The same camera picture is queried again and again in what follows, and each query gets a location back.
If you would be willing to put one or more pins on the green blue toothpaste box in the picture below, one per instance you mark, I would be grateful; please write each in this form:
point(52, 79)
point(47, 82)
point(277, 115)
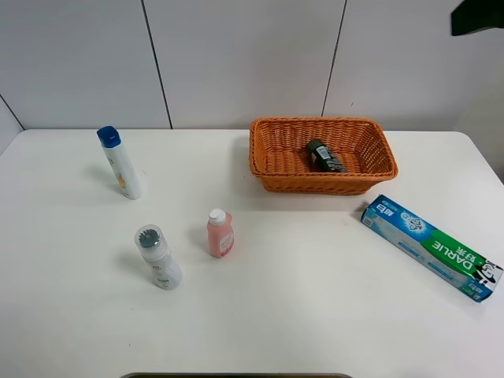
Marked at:
point(451, 260)

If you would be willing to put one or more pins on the orange wicker basket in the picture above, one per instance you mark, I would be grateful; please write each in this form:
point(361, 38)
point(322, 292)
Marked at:
point(278, 156)

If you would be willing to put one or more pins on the pink bottle white cap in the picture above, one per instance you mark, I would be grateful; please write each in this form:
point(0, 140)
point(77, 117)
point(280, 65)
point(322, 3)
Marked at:
point(220, 232)

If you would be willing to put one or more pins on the black face wash tube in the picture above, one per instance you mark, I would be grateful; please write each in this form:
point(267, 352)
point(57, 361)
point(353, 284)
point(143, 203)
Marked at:
point(322, 157)

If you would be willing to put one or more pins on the white bottle blue cap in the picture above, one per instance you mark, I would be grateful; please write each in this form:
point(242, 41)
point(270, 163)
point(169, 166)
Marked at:
point(119, 162)

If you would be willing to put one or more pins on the white bottle clear brush cap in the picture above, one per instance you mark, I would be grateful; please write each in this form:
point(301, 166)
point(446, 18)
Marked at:
point(156, 252)

